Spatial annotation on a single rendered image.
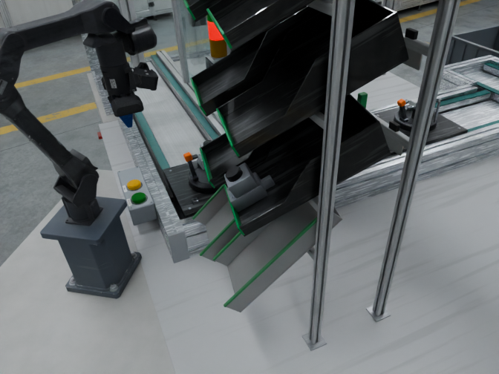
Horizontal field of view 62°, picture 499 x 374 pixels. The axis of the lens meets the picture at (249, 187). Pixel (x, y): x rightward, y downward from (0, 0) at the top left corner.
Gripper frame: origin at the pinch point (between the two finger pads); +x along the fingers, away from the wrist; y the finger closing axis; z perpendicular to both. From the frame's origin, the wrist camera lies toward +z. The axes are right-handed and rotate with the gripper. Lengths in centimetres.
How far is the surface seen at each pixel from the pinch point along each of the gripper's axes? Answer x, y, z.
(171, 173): 28.7, 13.4, 9.5
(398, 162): 30, -11, 74
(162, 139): 34, 44, 13
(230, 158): 4.3, -22.5, 16.6
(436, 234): 40, -34, 71
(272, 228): 16.3, -34.0, 20.5
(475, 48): 46, 78, 204
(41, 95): 127, 349, -51
